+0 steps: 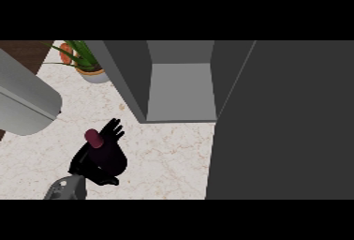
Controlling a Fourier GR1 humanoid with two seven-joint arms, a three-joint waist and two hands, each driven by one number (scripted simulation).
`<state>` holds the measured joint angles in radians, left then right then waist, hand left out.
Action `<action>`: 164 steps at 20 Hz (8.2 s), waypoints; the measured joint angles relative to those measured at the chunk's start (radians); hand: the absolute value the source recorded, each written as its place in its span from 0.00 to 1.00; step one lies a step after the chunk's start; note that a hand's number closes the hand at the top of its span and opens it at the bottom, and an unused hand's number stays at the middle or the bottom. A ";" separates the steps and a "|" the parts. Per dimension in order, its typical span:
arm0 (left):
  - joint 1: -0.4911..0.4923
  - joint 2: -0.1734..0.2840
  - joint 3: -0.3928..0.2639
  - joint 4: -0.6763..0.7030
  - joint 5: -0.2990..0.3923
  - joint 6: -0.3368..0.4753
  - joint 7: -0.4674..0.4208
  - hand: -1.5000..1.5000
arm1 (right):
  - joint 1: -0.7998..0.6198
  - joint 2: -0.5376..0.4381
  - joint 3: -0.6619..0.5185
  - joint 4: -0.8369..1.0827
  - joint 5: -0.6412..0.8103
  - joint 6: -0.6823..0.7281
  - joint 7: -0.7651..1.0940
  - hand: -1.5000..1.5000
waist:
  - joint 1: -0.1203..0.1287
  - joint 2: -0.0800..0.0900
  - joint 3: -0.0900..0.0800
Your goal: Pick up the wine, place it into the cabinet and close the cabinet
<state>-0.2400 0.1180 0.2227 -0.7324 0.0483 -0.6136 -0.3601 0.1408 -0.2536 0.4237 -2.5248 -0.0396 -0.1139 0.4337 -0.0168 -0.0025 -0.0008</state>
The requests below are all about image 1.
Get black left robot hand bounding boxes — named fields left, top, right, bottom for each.
left=67, top=117, right=126, bottom=187

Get dark wine bottle, maroon cap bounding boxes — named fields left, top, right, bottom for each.
left=84, top=128, right=128, bottom=180

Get open grey cabinet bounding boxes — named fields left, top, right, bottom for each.
left=84, top=39, right=256, bottom=125

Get pale grey rounded appliance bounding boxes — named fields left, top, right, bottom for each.
left=0, top=48, right=63, bottom=137

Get green plant in pale pot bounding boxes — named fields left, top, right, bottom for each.
left=41, top=39, right=112, bottom=84

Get orange round object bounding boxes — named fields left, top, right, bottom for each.
left=57, top=42, right=78, bottom=66

